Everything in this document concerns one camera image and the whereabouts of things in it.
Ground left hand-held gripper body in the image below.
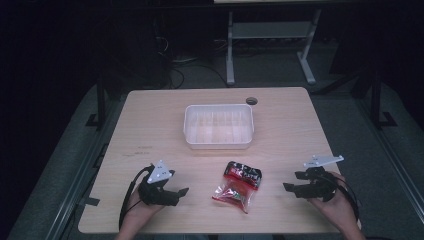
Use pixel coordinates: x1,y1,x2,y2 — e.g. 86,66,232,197
137,159,181,207

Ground black floor cables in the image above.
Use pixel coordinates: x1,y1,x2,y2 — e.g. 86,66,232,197
153,31,231,90

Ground clear plastic container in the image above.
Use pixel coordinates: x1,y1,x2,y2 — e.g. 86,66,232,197
182,103,256,150

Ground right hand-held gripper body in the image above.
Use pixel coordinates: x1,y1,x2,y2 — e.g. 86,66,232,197
294,154,345,203

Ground red and black snack packet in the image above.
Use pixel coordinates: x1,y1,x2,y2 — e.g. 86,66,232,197
211,160,263,215

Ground person's right hand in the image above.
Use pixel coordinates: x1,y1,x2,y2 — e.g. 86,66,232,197
307,171,361,232

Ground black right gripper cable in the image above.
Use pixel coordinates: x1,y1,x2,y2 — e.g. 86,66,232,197
324,173,362,222

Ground black metal stand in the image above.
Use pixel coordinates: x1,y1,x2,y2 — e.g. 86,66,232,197
368,70,398,130
85,74,108,132

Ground person's left hand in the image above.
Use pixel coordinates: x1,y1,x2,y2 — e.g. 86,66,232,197
124,186,165,229

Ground white metal stand frame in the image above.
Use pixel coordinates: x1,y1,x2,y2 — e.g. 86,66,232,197
225,8,323,86

